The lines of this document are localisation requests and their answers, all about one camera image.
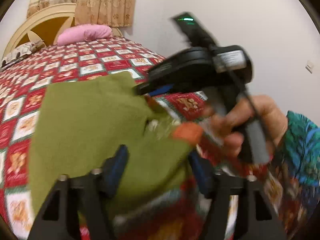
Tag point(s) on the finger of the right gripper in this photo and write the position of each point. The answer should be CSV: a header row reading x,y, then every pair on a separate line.
x,y
160,91
150,85

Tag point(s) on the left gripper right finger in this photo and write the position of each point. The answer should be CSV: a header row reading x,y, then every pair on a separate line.
x,y
255,218

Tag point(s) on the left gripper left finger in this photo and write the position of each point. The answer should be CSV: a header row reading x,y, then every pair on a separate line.
x,y
58,217

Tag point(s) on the green orange knitted sweater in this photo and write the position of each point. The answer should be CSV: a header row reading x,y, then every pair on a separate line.
x,y
83,123

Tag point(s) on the right hand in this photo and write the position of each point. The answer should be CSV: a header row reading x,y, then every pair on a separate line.
x,y
274,120

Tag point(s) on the teal patterned right sleeve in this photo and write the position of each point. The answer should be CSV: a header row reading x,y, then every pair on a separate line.
x,y
292,185

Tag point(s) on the pink pillow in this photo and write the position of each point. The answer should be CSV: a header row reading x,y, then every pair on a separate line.
x,y
84,33

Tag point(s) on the cream wooden headboard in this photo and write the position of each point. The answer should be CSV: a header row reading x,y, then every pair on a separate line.
x,y
46,25

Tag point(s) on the red bear patchwork bedspread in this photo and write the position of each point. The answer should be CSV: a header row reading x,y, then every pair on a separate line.
x,y
178,214

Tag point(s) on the white car print pillow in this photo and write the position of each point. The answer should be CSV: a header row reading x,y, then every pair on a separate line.
x,y
22,51

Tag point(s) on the white wall switch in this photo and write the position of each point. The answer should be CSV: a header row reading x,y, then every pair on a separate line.
x,y
309,66

